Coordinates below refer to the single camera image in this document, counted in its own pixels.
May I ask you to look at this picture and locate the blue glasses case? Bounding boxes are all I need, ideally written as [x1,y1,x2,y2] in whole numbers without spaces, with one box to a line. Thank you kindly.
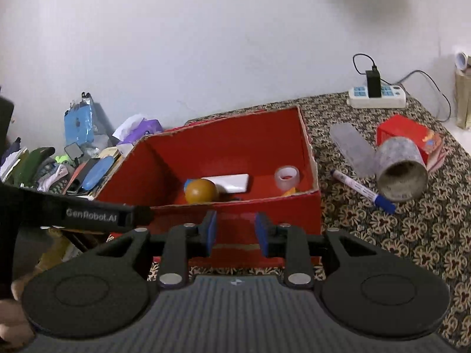
[83,155,115,191]

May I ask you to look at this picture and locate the grey power strip cable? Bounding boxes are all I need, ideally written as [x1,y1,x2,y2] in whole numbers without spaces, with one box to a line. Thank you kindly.
[381,70,451,123]

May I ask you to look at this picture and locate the clear tape roll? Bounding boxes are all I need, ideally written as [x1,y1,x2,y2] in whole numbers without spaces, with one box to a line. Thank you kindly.
[274,165,301,193]

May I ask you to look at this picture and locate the purple tissue pack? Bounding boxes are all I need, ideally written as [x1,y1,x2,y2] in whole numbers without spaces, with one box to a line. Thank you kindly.
[112,115,163,144]

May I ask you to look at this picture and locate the small red carton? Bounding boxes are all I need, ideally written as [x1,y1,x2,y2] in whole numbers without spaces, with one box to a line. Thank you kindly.
[376,114,446,173]

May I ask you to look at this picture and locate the red cardboard box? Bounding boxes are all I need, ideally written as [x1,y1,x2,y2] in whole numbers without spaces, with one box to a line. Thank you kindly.
[94,105,322,269]

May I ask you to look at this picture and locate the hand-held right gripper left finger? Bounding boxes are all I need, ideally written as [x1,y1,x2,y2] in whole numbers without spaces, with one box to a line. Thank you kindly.
[92,209,218,288]

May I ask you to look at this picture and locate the white tube with blue end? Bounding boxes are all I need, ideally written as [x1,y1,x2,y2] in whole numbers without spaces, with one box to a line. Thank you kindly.
[184,174,251,195]

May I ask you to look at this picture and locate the white power strip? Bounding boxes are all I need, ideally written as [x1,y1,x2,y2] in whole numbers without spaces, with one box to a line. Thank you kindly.
[347,84,407,109]

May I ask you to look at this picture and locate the pile of clothes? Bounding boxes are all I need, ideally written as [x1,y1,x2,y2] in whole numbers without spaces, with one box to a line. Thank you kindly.
[0,138,70,195]

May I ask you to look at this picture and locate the pile of books and papers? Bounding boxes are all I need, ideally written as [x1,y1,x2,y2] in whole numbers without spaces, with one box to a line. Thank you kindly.
[66,145,134,196]

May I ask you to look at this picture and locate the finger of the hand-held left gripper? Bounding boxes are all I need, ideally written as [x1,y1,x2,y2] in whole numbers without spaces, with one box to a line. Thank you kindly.
[130,205,154,229]

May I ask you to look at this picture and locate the white marker with blue cap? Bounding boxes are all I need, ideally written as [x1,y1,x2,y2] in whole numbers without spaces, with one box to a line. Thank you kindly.
[330,169,397,214]

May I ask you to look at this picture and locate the brown cardboard boxes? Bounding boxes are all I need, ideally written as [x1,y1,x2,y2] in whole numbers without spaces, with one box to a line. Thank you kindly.
[37,228,111,276]

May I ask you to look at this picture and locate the brown paper bag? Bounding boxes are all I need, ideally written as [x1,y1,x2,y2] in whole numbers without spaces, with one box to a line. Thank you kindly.
[454,51,471,130]

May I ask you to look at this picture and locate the clear plastic case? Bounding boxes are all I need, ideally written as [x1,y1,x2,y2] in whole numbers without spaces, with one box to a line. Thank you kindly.
[329,122,378,178]

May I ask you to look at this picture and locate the black charger cable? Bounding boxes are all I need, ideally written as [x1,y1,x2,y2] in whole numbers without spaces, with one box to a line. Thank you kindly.
[352,53,379,78]

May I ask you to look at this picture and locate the tape-wrapped cylinder jar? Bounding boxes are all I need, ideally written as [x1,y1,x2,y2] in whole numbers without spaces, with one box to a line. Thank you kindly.
[373,136,429,203]

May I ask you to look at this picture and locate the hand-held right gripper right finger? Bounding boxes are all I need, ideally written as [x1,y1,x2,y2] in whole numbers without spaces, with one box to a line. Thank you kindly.
[255,211,373,289]

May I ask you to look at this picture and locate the person's left hand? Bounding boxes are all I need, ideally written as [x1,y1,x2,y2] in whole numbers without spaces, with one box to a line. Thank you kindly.
[0,279,35,342]

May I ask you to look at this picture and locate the black charger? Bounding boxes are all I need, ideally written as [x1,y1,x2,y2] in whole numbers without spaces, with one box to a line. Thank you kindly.
[365,69,382,99]

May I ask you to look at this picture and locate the blue plastic packet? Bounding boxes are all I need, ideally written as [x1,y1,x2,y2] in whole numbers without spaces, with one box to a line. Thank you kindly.
[63,92,95,147]

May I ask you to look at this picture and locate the tan dried gourd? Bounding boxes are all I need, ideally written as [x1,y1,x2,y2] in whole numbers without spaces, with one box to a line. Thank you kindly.
[184,178,218,204]

